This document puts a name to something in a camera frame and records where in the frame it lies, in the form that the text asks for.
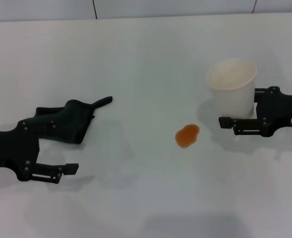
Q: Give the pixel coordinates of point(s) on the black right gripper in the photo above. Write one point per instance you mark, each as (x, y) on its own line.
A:
(282, 111)

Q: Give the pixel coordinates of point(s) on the dark blue rag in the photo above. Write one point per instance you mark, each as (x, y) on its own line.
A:
(74, 116)

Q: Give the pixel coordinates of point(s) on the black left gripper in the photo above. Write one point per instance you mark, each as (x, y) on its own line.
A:
(12, 148)

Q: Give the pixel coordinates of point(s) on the orange brown liquid stain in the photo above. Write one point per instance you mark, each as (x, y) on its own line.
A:
(186, 136)

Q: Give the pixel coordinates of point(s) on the white paper cup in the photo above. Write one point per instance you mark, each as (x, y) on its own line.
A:
(235, 99)

